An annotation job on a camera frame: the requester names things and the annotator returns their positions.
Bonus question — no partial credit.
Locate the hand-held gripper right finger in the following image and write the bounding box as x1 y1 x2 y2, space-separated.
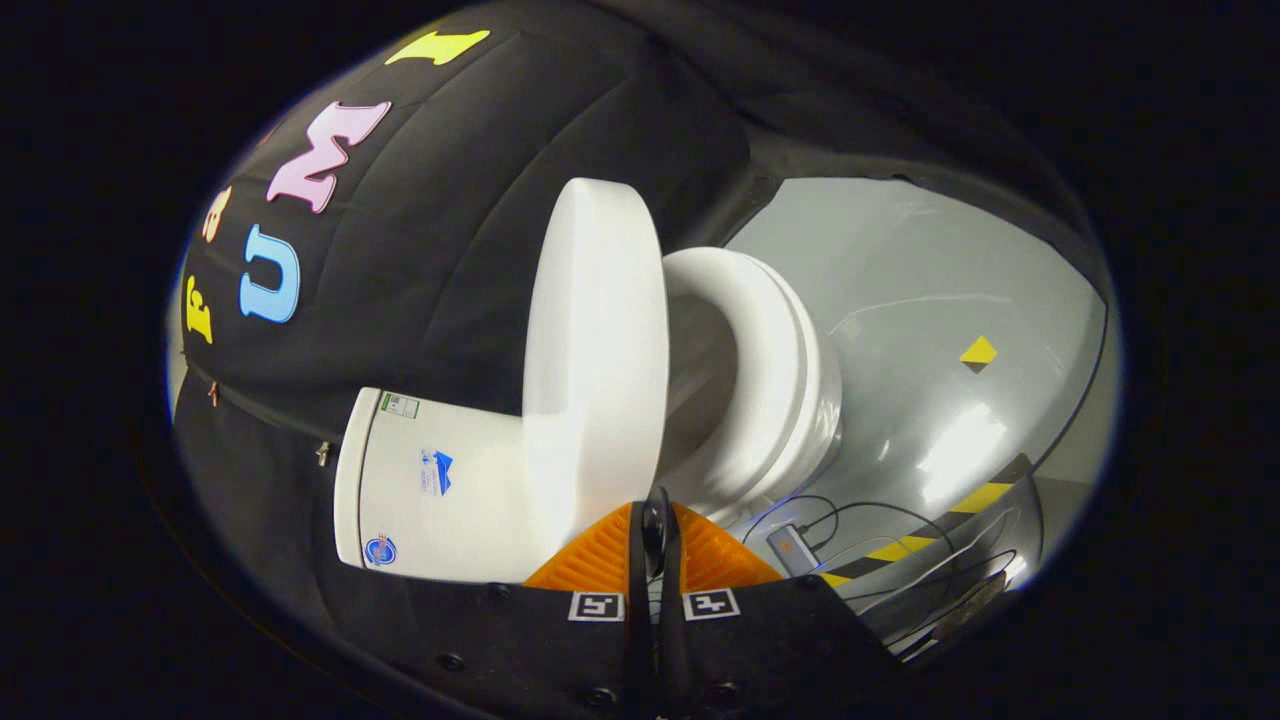
656 487 903 720

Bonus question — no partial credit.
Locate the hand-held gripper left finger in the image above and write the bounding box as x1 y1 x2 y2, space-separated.
398 489 659 720

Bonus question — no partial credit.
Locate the white toilet lid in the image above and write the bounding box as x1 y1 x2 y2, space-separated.
521 177 672 563

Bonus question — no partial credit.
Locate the white ceramic toilet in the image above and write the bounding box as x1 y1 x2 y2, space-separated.
332 262 846 585

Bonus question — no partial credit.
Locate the small grey device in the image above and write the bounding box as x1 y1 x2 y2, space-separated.
766 524 816 578

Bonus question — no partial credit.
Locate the black backdrop cloth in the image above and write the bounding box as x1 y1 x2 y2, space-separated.
172 0 1106 691

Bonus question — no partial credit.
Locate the thin black cable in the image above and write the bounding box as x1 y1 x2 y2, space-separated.
740 493 1021 613

